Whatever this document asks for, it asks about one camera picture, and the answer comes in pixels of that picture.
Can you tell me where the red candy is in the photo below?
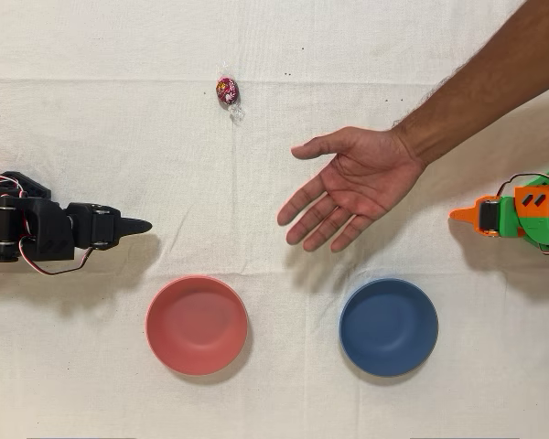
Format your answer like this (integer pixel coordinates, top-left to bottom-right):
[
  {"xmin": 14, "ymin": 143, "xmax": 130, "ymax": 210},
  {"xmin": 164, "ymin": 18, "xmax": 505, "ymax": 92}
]
[{"xmin": 215, "ymin": 63, "xmax": 246, "ymax": 123}]

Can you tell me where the person's bare forearm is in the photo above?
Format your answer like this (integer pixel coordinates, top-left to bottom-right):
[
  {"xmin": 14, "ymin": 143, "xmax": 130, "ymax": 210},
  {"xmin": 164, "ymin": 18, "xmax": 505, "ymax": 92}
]
[{"xmin": 390, "ymin": 0, "xmax": 549, "ymax": 166}]

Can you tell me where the person's bare hand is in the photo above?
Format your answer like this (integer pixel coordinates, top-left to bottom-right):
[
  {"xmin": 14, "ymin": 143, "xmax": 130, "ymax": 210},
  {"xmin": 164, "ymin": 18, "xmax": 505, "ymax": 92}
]
[{"xmin": 276, "ymin": 126, "xmax": 426, "ymax": 253}]

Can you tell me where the pink bowl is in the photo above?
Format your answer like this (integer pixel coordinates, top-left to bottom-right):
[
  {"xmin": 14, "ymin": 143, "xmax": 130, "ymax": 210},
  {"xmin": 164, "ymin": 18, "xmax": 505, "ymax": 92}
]
[{"xmin": 145, "ymin": 274, "xmax": 250, "ymax": 377}]

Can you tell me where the blue bowl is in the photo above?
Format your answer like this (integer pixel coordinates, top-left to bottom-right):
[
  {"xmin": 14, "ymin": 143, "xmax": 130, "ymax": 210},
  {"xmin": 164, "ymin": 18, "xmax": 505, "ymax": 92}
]
[{"xmin": 338, "ymin": 277, "xmax": 440, "ymax": 379}]

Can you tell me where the white tablecloth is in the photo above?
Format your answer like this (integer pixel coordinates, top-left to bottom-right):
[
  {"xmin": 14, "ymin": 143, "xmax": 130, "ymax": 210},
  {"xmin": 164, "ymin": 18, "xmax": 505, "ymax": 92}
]
[{"xmin": 0, "ymin": 0, "xmax": 549, "ymax": 439}]

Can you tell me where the black gripper servo cable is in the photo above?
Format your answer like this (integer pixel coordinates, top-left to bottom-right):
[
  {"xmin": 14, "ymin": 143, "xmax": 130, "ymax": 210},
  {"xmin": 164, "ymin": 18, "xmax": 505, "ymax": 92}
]
[{"xmin": 19, "ymin": 219, "xmax": 95, "ymax": 277}]

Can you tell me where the orange arm servo cable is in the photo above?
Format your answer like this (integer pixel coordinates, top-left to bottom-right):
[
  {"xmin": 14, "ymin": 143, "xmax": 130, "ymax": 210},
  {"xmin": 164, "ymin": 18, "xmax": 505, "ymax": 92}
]
[{"xmin": 496, "ymin": 172, "xmax": 549, "ymax": 202}]

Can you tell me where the black arm servo cable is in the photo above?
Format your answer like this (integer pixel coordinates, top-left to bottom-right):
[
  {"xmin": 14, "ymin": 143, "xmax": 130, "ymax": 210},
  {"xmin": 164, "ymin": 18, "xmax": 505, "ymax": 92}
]
[{"xmin": 0, "ymin": 172, "xmax": 28, "ymax": 198}]

